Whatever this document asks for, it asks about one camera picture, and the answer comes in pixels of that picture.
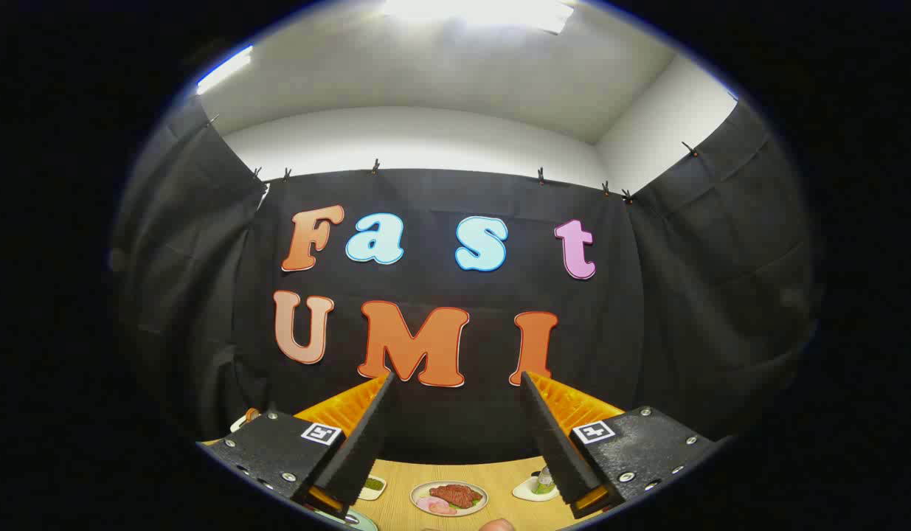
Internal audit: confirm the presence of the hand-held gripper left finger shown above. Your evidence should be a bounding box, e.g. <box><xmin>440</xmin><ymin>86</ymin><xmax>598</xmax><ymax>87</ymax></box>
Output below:
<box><xmin>197</xmin><ymin>372</ymin><xmax>395</xmax><ymax>517</ymax></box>

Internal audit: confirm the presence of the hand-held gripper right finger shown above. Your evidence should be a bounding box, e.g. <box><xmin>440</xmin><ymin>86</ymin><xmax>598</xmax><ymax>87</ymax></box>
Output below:
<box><xmin>519</xmin><ymin>371</ymin><xmax>725</xmax><ymax>519</ymax></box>

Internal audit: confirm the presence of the white square coaster dish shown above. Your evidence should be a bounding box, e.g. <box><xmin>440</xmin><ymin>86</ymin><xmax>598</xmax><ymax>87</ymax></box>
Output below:
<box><xmin>512</xmin><ymin>476</ymin><xmax>561</xmax><ymax>503</ymax></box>

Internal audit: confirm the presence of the light blue round plate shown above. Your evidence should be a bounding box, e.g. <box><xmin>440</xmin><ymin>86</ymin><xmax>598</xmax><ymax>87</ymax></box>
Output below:
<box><xmin>308</xmin><ymin>507</ymin><xmax>378</xmax><ymax>531</ymax></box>

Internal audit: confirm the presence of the brown grilled meat piece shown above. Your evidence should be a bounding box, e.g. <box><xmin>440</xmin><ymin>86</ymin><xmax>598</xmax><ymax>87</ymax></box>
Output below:
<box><xmin>429</xmin><ymin>484</ymin><xmax>477</xmax><ymax>510</ymax></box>

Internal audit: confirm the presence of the beige round dinner plate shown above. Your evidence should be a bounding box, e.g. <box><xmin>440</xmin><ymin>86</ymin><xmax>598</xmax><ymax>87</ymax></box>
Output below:
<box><xmin>410</xmin><ymin>481</ymin><xmax>489</xmax><ymax>517</ymax></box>

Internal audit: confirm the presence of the narrow ceiling light strip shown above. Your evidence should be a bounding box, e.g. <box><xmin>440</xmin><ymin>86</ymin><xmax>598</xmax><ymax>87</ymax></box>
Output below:
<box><xmin>195</xmin><ymin>46</ymin><xmax>254</xmax><ymax>95</ymax></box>

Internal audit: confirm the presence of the large ceiling light panel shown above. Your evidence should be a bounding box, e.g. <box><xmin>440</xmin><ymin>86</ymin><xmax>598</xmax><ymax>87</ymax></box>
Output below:
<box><xmin>381</xmin><ymin>0</ymin><xmax>578</xmax><ymax>34</ymax></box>

